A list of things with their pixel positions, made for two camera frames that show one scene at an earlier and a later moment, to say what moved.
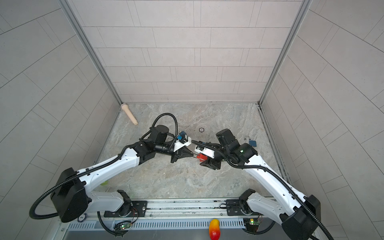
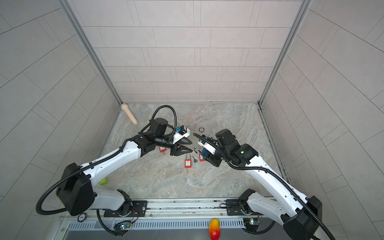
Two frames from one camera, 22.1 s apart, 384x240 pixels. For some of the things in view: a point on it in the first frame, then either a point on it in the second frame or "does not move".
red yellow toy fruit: [214, 229] does not move
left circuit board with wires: [122, 225] does not move
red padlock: [202, 157] → [188, 163]
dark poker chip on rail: [82, 217] does not move
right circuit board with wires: [251, 224] does not move
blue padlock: [252, 143] → [204, 152]
